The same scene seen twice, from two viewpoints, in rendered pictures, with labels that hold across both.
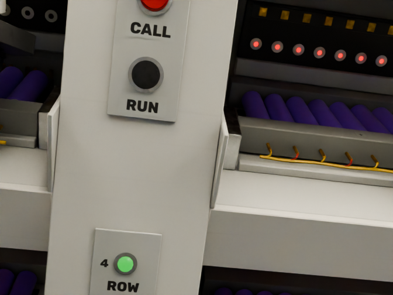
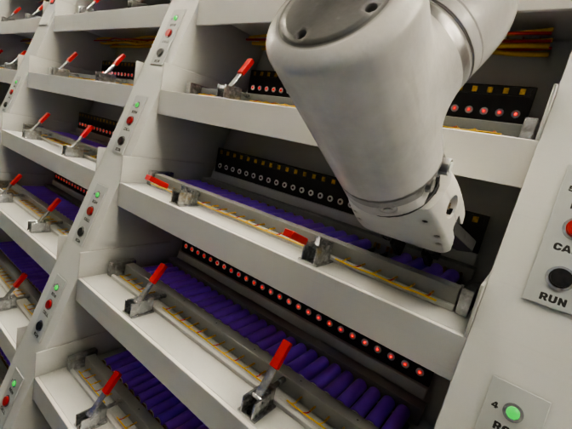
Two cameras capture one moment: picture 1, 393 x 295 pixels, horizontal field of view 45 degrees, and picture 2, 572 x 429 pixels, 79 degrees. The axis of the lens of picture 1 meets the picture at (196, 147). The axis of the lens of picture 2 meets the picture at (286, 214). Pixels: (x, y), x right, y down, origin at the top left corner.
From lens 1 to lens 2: 11 cm
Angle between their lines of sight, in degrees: 42
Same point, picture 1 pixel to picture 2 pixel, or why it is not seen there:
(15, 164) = (440, 315)
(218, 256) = not seen: outside the picture
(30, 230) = (442, 359)
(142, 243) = (532, 403)
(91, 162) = (501, 327)
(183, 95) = not seen: outside the picture
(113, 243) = (506, 391)
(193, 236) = not seen: outside the picture
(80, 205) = (485, 353)
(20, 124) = (446, 293)
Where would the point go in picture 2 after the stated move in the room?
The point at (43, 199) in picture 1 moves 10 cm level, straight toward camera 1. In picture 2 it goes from (459, 340) to (478, 363)
